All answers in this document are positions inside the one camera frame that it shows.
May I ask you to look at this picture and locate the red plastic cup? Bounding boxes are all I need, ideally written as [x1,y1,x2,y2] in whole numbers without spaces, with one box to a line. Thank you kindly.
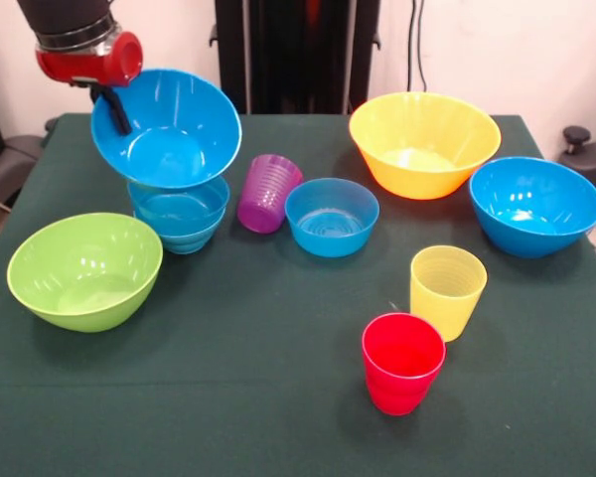
[361,312,447,416]

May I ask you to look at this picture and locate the large blue plastic bowl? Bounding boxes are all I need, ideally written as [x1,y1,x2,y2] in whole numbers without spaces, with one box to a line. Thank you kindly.
[469,156,596,259]
[89,69,243,190]

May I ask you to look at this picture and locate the large green plastic bowl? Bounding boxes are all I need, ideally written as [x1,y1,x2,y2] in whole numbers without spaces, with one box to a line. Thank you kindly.
[6,212,164,333]

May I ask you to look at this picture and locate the large yellow plastic bowl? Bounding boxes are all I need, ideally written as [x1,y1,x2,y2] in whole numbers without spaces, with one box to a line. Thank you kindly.
[348,91,503,201]

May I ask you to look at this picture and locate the small blue flat-bottomed bowl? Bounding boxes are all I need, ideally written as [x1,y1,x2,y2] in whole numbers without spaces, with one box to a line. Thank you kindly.
[127,176,231,236]
[283,177,380,258]

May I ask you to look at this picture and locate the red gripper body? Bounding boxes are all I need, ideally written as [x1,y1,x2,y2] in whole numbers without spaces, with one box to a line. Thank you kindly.
[35,31,144,89]

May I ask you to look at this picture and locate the dark green tablecloth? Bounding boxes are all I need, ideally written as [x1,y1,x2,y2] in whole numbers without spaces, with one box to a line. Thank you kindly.
[0,112,596,477]

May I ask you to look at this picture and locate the purple plastic cup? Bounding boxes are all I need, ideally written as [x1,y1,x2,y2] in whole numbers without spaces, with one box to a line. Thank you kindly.
[236,153,305,235]

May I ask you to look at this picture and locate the black hanging cable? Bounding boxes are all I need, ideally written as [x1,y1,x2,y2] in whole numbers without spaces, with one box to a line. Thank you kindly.
[407,0,428,94]

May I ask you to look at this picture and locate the yellow ribbed plastic cup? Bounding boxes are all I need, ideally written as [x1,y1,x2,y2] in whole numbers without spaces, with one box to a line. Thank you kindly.
[409,244,489,343]

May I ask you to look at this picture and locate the grey pedestal foot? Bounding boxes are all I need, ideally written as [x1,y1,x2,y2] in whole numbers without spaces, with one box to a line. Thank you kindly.
[0,134,46,208]
[558,125,596,195]

